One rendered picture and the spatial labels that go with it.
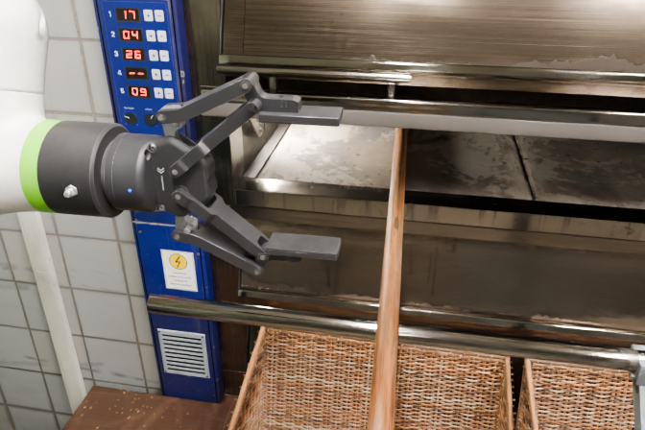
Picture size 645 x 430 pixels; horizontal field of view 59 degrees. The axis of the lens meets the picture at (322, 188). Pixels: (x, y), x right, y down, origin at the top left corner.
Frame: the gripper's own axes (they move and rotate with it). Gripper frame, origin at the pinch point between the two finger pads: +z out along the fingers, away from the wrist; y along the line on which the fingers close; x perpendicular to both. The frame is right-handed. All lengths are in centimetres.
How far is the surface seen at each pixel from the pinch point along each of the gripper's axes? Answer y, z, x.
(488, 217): 32, 24, -55
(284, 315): 31.4, -9.1, -18.4
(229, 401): 91, -33, -53
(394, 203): 28, 5, -49
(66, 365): 87, -78, -55
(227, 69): 3, -24, -46
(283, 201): 33, -17, -55
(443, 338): 31.7, 14.0, -17.5
